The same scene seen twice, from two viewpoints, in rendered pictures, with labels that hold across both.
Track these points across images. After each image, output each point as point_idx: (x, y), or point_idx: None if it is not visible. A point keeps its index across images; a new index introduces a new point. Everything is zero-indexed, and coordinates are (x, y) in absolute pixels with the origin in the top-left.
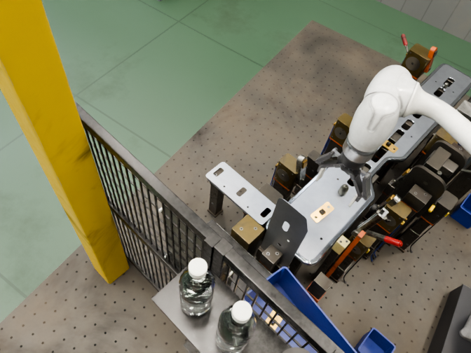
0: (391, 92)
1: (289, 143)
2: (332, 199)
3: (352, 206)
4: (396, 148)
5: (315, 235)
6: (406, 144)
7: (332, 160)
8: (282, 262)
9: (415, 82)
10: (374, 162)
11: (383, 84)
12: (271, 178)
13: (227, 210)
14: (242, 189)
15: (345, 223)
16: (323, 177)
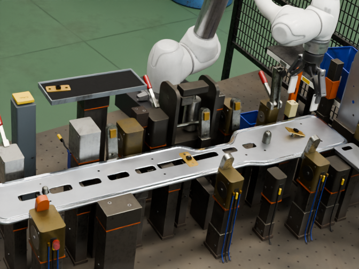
0: (308, 10)
1: None
2: (278, 140)
3: (260, 131)
4: (181, 154)
5: (305, 126)
6: (165, 155)
7: (315, 82)
8: (341, 116)
9: (285, 7)
10: (216, 151)
11: (311, 14)
12: (293, 256)
13: (353, 242)
14: (333, 256)
15: (274, 125)
16: (279, 155)
